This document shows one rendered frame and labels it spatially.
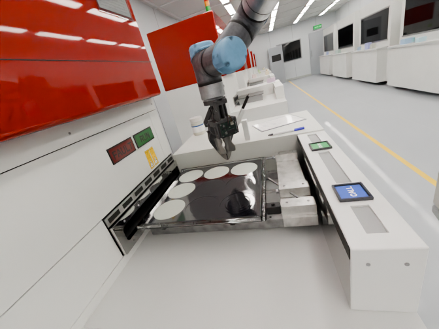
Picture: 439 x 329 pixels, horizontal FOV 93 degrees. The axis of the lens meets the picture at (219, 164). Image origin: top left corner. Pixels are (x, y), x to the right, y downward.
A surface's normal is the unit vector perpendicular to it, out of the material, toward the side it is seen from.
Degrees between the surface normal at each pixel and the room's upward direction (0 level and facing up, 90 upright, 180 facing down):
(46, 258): 90
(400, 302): 90
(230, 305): 0
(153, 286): 0
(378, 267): 90
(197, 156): 90
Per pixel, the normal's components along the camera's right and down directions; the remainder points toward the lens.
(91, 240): 0.95, -0.14
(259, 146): -0.19, 0.43
